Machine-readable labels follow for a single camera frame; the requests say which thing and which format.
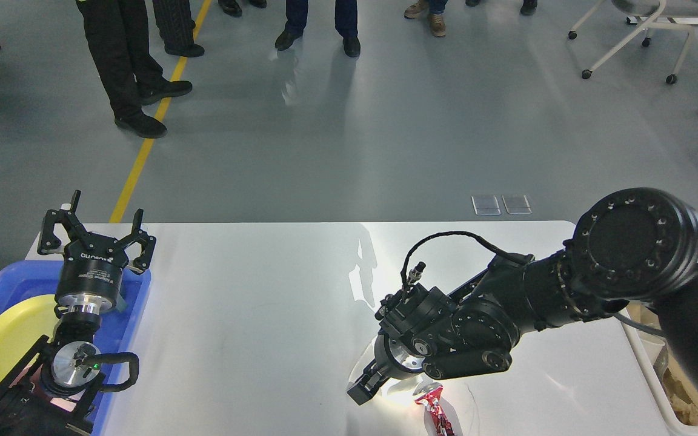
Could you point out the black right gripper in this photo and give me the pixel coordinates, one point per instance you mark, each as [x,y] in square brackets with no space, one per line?
[391,360]

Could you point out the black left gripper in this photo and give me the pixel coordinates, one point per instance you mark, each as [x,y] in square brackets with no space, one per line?
[89,275]

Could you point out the white paper napkin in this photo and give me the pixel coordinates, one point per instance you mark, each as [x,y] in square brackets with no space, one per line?
[392,387]

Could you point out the yellow plastic plate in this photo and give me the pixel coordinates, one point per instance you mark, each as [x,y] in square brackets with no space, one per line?
[21,325]

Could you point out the pink ribbed mug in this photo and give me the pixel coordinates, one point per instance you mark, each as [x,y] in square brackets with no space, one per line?
[36,389]

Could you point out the brown paper ball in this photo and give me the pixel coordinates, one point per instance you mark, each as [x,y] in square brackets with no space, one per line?
[682,404]

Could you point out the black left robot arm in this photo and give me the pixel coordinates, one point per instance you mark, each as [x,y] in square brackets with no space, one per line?
[51,389]

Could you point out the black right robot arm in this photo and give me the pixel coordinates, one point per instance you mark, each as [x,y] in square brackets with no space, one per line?
[638,245]

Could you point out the grey-blue mug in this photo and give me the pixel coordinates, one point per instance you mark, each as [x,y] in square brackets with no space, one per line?
[121,304]

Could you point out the red snack wrapper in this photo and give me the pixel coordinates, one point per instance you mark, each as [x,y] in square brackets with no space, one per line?
[429,396]

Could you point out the blue plastic tray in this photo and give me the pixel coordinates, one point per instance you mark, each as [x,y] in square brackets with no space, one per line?
[28,278]

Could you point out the floor outlet cover pair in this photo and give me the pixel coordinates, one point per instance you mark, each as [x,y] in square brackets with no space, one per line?
[493,205]

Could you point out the white plastic bin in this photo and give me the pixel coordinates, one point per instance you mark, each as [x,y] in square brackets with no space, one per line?
[654,357]

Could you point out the white rolling chair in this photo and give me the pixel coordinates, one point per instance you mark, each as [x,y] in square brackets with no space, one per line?
[649,16]

